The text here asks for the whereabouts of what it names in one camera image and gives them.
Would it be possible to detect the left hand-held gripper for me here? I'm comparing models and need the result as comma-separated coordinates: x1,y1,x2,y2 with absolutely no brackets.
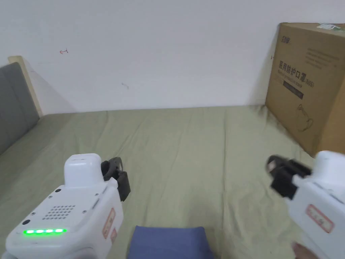
5,153,131,259

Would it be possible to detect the large brown cardboard carton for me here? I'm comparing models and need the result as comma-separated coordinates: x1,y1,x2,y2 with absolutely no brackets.
264,22,345,159

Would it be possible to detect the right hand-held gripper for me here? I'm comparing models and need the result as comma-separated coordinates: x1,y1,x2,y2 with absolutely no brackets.
266,150,345,259

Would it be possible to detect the person's right hand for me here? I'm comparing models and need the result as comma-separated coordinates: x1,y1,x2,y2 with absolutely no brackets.
292,242,321,259

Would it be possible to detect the bed with pale green sheet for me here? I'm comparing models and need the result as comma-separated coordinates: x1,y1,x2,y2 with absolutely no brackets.
0,104,345,259

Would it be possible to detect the grey padded headboard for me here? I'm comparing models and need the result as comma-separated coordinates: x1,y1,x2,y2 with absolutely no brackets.
0,56,44,156

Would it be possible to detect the dark blue folded garment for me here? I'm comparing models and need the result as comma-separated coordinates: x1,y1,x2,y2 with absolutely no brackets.
126,225,214,259

